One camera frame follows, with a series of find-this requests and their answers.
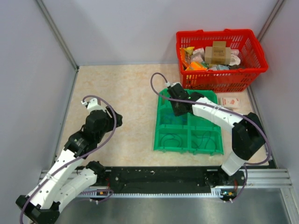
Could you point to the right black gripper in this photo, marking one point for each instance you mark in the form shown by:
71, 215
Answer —
176, 112

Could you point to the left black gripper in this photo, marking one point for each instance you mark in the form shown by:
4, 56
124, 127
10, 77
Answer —
111, 119

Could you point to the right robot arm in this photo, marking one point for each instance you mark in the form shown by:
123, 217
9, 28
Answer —
246, 130

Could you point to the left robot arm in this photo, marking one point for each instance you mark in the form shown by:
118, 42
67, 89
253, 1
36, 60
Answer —
54, 192

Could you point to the orange snack packet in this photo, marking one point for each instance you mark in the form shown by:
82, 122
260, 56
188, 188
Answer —
196, 66

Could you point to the green compartment tray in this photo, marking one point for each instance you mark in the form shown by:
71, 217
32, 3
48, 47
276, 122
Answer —
186, 133

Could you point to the yellow snack packet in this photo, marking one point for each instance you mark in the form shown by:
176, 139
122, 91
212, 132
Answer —
189, 50

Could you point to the white red snack packet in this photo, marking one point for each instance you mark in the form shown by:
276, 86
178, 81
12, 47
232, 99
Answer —
230, 102

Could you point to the brown cardboard box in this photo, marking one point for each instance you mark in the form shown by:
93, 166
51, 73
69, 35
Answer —
218, 53

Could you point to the red plastic basket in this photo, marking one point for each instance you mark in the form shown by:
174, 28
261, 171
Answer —
251, 54

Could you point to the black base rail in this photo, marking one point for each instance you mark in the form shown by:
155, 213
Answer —
167, 180

